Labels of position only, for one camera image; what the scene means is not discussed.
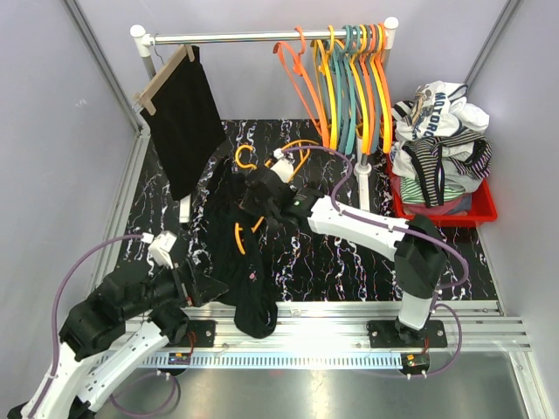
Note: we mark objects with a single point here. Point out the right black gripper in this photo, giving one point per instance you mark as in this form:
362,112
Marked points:
246,202

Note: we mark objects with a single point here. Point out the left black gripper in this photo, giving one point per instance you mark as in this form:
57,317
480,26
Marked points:
200,291

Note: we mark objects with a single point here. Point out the black white striped tank top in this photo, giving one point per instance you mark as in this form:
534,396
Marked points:
403,113

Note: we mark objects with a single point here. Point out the white tank top navy trim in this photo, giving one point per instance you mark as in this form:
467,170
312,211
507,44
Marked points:
443,110

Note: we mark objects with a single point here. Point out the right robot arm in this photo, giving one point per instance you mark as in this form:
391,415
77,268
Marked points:
410,244

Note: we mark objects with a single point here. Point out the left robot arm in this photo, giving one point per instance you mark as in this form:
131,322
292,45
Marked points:
111,333

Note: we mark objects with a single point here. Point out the black garment on beige hanger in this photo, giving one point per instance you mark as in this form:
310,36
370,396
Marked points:
186,126

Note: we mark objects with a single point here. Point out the beige wooden hanger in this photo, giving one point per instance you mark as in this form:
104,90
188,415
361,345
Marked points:
162,76

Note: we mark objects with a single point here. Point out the teal empty hanger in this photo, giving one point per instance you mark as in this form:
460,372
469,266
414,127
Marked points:
339,81
351,120

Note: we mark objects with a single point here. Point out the orange empty hanger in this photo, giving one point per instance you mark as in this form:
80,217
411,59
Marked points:
372,90
383,89

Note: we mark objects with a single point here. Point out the yellow empty hanger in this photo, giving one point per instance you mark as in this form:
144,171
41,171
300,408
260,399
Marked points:
359,44

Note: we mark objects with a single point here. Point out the purple striped garment pile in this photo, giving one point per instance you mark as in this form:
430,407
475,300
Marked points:
434,171

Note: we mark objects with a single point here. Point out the metal clothes rack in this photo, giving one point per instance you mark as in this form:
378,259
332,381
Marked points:
145,44

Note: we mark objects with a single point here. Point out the red plastic bin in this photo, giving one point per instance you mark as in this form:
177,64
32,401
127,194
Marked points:
470,210

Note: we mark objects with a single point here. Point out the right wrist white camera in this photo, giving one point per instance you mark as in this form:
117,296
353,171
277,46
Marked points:
281,166

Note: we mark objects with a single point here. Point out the wrist white camera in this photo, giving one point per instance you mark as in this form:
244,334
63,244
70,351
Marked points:
281,166
160,247

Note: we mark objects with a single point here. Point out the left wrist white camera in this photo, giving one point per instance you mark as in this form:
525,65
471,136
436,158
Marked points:
160,247

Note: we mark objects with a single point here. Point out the aluminium mounting rail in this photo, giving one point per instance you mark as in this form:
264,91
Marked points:
317,335

